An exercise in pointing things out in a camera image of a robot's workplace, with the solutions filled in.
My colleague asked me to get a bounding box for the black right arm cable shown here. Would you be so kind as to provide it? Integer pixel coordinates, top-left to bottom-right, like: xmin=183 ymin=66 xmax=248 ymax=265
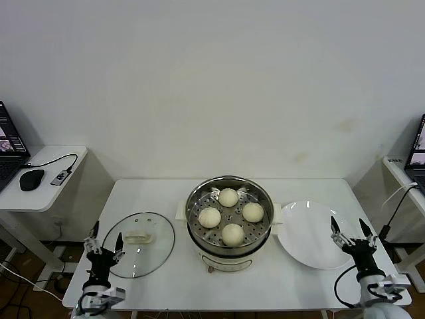
xmin=334 ymin=265 xmax=365 ymax=310

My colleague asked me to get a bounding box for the black laptop beside mouse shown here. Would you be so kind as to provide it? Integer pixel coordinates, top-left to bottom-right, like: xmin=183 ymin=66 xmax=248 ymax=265
xmin=0 ymin=101 xmax=31 ymax=194

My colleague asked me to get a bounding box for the black computer mouse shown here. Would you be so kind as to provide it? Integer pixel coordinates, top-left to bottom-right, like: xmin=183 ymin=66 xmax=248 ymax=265
xmin=18 ymin=168 xmax=45 ymax=192

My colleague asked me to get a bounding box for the white floor cable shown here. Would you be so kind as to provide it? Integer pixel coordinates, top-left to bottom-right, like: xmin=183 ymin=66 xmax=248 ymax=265
xmin=0 ymin=261 xmax=66 ymax=304

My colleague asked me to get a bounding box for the black laptop with cables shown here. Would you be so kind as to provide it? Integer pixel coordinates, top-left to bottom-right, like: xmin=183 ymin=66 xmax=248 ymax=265
xmin=404 ymin=112 xmax=425 ymax=195

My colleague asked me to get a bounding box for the black usb hub cable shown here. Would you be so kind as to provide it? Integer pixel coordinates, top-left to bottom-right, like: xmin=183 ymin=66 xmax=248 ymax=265
xmin=22 ymin=153 xmax=79 ymax=173

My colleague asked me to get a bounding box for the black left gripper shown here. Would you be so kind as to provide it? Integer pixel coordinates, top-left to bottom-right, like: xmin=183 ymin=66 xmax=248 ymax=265
xmin=83 ymin=220 xmax=128 ymax=284

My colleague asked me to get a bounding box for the white side table with mouse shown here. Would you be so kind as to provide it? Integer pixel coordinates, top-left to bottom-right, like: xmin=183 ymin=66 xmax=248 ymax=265
xmin=0 ymin=145 xmax=89 ymax=283

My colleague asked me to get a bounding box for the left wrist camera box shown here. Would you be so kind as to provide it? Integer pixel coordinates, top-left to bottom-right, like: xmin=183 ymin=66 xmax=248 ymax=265
xmin=78 ymin=287 xmax=127 ymax=312

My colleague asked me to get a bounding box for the white laptop cable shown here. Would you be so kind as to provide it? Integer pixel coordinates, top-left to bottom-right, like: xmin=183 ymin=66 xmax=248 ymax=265
xmin=381 ymin=183 xmax=419 ymax=209

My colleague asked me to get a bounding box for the white steamed baozi bun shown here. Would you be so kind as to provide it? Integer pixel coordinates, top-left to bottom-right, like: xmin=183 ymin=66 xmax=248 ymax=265
xmin=242 ymin=201 xmax=265 ymax=223
xmin=198 ymin=207 xmax=222 ymax=229
xmin=221 ymin=223 xmax=246 ymax=247
xmin=218 ymin=187 xmax=239 ymax=209

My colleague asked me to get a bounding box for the black cable with power adapter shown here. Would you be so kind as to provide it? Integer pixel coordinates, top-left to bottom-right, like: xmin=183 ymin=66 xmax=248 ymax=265
xmin=379 ymin=185 xmax=420 ymax=245

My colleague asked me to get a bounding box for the stainless steel steamer basket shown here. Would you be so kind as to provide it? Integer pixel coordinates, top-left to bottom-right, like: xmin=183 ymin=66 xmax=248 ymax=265
xmin=175 ymin=175 xmax=284 ymax=249

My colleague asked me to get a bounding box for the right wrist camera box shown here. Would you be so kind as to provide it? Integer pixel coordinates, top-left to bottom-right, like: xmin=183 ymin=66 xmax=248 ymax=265
xmin=367 ymin=274 xmax=412 ymax=302

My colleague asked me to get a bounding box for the white round plate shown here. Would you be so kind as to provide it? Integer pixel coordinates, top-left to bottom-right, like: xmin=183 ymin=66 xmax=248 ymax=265
xmin=276 ymin=200 xmax=357 ymax=270

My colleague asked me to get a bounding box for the glass lid with cream handle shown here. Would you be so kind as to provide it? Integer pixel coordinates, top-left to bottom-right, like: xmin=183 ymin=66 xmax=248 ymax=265
xmin=101 ymin=211 xmax=176 ymax=279

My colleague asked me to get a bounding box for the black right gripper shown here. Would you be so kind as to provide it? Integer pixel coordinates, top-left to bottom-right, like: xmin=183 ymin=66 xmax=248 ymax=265
xmin=329 ymin=215 xmax=380 ymax=275

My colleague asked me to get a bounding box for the white side table with cables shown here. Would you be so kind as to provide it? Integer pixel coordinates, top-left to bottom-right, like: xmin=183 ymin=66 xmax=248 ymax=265
xmin=381 ymin=155 xmax=425 ymax=293

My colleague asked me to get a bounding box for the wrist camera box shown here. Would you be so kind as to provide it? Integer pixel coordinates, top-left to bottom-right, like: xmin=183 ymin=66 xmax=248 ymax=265
xmin=367 ymin=274 xmax=412 ymax=302
xmin=78 ymin=287 xmax=127 ymax=312

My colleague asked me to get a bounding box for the cream electric cooking pot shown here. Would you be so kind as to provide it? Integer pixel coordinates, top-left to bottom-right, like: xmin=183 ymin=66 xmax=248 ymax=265
xmin=185 ymin=225 xmax=274 ymax=274

